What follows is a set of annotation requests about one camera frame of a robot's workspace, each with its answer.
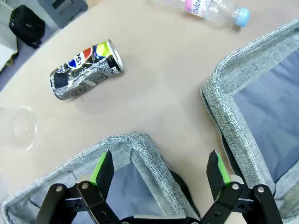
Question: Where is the black backpack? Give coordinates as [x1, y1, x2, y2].
[8, 4, 46, 49]

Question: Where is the crushed black Pepsi can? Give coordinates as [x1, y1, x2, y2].
[49, 39, 125, 100]

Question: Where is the grey fabric basket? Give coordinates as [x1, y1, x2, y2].
[0, 131, 201, 224]
[200, 18, 299, 224]

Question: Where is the white desk wooden top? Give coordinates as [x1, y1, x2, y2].
[0, 0, 19, 73]

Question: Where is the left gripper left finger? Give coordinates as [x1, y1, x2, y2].
[35, 150, 122, 224]

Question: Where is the clear plastic cup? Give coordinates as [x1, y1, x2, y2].
[0, 106, 38, 151]

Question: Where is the clear bottle pink label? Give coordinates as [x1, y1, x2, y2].
[149, 0, 250, 28]

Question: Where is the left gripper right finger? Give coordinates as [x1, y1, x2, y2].
[199, 149, 283, 224]

